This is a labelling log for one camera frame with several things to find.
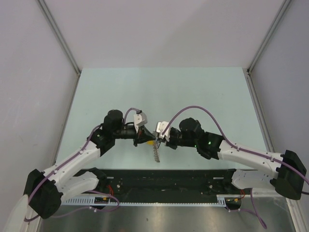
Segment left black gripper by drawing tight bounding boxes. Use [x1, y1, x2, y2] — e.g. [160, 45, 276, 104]
[112, 125, 155, 147]

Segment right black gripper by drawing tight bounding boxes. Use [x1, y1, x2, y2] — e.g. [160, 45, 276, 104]
[157, 129, 197, 150]

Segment large silver keyring holder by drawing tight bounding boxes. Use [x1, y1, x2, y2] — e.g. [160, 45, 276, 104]
[153, 140, 160, 163]

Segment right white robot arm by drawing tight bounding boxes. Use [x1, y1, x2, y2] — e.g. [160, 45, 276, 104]
[156, 118, 307, 200]

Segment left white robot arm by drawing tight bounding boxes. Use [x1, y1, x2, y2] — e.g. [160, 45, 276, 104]
[24, 110, 155, 219]

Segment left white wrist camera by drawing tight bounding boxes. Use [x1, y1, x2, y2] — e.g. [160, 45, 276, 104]
[133, 110, 148, 132]

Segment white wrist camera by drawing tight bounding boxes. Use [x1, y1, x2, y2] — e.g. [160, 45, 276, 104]
[133, 110, 148, 132]
[155, 121, 170, 142]

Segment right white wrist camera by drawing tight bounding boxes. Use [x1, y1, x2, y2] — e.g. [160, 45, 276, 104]
[155, 121, 170, 142]

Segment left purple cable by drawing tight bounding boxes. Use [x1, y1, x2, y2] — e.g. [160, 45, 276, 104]
[24, 108, 143, 222]

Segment purple cable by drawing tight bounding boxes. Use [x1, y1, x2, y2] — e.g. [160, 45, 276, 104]
[163, 105, 309, 186]
[24, 108, 143, 222]

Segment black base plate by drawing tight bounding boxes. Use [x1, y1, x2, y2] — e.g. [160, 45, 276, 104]
[88, 168, 250, 201]

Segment white slotted cable duct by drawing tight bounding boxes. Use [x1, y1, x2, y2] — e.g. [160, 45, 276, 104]
[60, 194, 244, 206]

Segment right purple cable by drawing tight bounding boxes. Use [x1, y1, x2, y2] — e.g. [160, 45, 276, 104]
[163, 105, 309, 186]

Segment left aluminium frame post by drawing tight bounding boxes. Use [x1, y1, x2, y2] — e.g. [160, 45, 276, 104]
[36, 0, 81, 76]

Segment aluminium frame post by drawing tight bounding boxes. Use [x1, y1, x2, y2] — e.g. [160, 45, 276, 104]
[36, 0, 81, 76]
[246, 0, 294, 74]

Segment right aluminium frame post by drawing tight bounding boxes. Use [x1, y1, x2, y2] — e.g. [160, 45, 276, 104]
[246, 0, 294, 74]

